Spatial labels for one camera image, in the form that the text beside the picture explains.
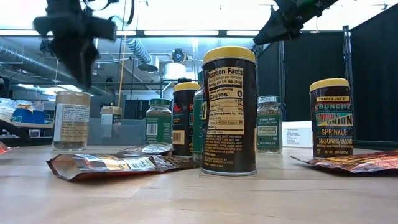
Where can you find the white plastic bin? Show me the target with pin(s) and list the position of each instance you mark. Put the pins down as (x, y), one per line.
(297, 133)

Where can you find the green lid spice jar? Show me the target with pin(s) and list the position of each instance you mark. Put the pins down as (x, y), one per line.
(158, 127)
(269, 130)
(197, 124)

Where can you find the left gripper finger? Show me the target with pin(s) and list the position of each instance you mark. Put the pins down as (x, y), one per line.
(90, 56)
(70, 56)

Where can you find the orange foil spice packet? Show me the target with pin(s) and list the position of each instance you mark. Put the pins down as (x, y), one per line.
(357, 163)
(3, 147)

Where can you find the silver air duct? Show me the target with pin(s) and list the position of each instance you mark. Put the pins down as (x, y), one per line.
(18, 59)

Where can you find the wooden shelf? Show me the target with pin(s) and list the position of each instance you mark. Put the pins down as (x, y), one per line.
(31, 126)

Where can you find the white cylinder lamp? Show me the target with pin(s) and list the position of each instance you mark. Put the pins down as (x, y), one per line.
(174, 71)

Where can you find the tan lid spice jar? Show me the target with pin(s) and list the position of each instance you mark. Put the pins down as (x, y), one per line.
(71, 124)
(111, 111)

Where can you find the brown foil spice packet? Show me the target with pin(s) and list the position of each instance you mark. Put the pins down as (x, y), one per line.
(152, 148)
(109, 165)

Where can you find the white plastic bags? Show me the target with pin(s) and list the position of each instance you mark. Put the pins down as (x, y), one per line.
(6, 109)

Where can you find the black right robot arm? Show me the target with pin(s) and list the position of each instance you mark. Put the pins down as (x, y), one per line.
(320, 3)

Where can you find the gray plastic bin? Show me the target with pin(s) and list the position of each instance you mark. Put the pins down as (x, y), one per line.
(133, 133)

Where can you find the yellow lid dark spice can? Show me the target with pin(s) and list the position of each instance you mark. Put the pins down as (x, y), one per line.
(230, 124)
(331, 124)
(182, 118)

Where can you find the black panel frame post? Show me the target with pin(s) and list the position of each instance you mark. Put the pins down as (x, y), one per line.
(281, 77)

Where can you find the blue box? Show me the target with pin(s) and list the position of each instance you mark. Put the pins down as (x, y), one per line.
(29, 117)

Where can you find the round black ceiling device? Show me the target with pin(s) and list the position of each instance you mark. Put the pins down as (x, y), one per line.
(178, 56)

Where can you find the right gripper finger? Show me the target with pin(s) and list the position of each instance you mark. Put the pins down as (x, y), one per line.
(286, 31)
(270, 26)

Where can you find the ribbed flexible duct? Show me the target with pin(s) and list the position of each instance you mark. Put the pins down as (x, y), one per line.
(138, 49)

